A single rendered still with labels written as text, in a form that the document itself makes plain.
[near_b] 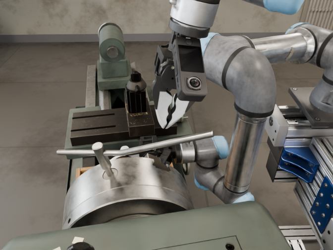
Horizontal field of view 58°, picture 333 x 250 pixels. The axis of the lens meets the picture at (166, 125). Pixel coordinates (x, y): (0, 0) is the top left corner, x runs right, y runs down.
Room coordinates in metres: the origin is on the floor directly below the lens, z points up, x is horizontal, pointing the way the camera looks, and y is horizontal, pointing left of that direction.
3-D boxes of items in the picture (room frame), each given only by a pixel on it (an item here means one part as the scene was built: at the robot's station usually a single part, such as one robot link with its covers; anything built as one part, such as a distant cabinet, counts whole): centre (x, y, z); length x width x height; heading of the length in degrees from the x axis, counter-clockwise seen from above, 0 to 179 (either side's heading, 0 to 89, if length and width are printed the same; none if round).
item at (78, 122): (1.05, 0.18, 0.95); 0.43 x 0.18 x 0.04; 101
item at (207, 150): (0.73, -0.13, 1.08); 0.11 x 0.08 x 0.09; 100
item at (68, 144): (1.10, 0.17, 0.90); 0.53 x 0.30 x 0.06; 101
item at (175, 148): (0.71, 0.02, 1.08); 0.12 x 0.09 x 0.08; 100
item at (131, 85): (1.06, 0.12, 1.14); 0.08 x 0.08 x 0.03
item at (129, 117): (1.03, 0.11, 1.00); 0.20 x 0.10 x 0.05; 11
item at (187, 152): (0.71, -0.06, 1.08); 0.08 x 0.05 x 0.08; 10
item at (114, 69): (1.64, 0.31, 1.01); 0.30 x 0.20 x 0.29; 11
